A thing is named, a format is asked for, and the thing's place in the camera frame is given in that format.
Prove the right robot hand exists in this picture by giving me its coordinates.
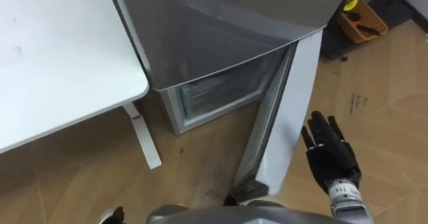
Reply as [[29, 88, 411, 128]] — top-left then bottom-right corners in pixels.
[[300, 110, 362, 195]]

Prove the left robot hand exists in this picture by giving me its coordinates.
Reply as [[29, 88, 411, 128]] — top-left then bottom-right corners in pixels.
[[98, 206, 126, 224]]

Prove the open grey fridge door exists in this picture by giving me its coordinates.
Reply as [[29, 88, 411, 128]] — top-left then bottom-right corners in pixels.
[[232, 29, 324, 196]]

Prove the robot body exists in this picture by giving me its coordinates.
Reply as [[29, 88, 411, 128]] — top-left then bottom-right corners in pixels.
[[145, 203, 355, 224]]

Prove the orange storage basket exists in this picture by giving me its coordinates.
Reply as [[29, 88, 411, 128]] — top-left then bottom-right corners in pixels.
[[336, 0, 389, 45]]

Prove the white desk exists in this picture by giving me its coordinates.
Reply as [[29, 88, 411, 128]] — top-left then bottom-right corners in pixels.
[[0, 0, 163, 171]]

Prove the grey fridge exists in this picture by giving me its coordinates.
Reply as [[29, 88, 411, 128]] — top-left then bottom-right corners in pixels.
[[106, 0, 354, 136]]

